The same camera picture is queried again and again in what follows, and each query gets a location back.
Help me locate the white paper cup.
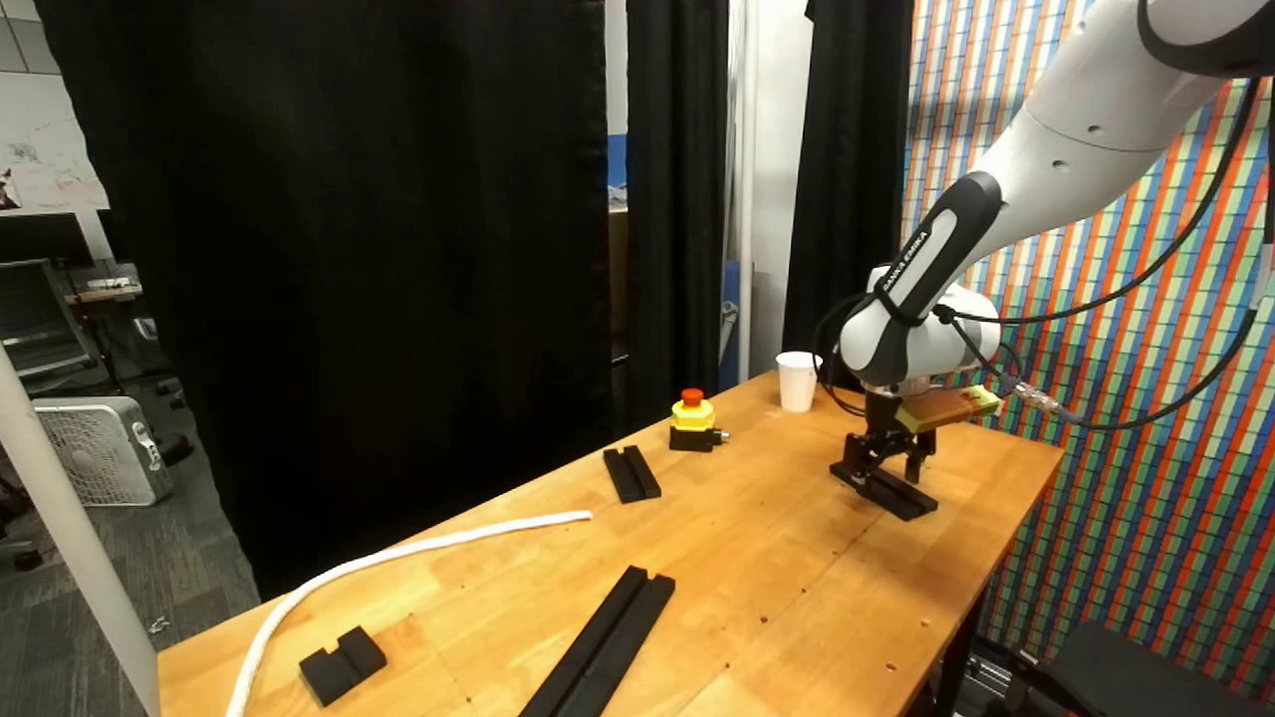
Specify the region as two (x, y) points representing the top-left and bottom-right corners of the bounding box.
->
(776, 351), (820, 416)

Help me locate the black rail piece front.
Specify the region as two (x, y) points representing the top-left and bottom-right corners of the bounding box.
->
(833, 464), (935, 522)

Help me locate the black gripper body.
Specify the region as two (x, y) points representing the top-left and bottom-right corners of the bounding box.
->
(845, 393), (935, 467)

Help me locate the yellow red emergency stop button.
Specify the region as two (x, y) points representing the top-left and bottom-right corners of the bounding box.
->
(670, 385), (720, 452)

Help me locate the small black block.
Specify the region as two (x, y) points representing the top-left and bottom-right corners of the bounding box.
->
(301, 626), (387, 704)

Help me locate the black rail piece back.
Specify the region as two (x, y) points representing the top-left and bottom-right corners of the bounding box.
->
(601, 448), (661, 503)

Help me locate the colourful checkered panel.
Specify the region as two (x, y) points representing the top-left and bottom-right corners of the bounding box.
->
(900, 0), (1275, 709)

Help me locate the black rail piece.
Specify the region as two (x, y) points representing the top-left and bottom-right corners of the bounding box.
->
(517, 566), (678, 717)
(833, 464), (935, 522)
(601, 448), (661, 503)

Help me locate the black curtain left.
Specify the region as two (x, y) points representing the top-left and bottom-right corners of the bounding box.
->
(36, 0), (611, 591)

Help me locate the black curtain right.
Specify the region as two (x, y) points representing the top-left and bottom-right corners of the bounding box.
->
(625, 0), (916, 420)

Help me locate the white plastic tube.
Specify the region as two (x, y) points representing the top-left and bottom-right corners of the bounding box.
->
(222, 511), (595, 717)

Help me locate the grey box on floor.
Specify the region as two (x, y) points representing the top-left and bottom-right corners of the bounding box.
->
(36, 393), (172, 511)

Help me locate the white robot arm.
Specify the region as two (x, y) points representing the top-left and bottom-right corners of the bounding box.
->
(839, 0), (1275, 485)

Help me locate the black curtain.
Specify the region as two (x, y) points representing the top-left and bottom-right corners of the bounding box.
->
(36, 0), (611, 591)
(625, 0), (916, 420)

